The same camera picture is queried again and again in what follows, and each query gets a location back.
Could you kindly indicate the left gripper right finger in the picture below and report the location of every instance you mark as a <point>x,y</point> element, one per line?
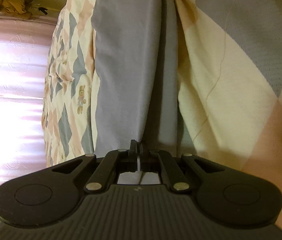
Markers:
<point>164,164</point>

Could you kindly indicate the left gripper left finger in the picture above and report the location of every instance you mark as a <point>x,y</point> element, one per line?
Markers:
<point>112,166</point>

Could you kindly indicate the grey pants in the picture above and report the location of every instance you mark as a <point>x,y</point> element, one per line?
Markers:
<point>136,62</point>

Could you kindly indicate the checkered quilt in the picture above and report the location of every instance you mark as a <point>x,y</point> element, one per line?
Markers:
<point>229,84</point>

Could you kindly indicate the pink curtain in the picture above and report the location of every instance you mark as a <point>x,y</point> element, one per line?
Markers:
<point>24,46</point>

